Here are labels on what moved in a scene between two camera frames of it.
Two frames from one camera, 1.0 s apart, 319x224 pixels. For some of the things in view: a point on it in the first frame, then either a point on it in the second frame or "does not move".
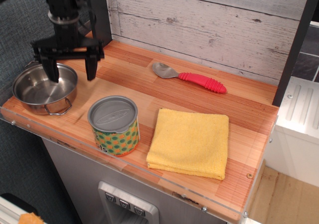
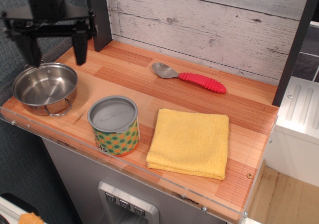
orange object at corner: x=30 y=218 does not move
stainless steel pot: x=33 y=88 does not move
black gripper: x=66 y=43 -> x=49 y=14
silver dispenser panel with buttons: x=123 y=207 does not move
